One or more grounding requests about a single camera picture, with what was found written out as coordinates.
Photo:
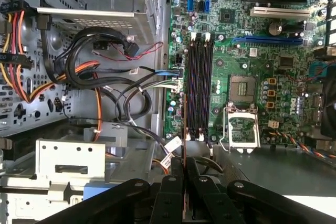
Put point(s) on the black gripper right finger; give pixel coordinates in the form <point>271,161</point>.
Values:
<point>212,203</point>

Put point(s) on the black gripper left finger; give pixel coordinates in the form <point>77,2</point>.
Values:
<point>168,200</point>

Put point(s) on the blue RAM stick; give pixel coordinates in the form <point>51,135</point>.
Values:
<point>185,129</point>

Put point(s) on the grey power supply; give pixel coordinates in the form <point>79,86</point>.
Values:
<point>275,166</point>

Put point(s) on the metal socket cover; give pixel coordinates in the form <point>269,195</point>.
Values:
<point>257,127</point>

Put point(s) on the metal drive cage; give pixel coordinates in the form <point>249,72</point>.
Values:
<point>71,153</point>

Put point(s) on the CPU socket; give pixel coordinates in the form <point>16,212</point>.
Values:
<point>242,89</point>

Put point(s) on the green motherboard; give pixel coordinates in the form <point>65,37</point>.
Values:
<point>236,58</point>

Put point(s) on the black case fan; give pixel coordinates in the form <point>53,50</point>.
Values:
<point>329,108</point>

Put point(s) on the blue expansion slot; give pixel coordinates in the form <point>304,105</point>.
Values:
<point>267,41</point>

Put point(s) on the black PC case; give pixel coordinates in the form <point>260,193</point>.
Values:
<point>34,85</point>

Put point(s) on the silver coin battery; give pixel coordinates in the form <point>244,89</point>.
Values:
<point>275,28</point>

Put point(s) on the white expansion slot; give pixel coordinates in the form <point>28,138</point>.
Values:
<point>278,12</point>

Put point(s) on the blue plastic drive bracket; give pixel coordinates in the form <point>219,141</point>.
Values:
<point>97,190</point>

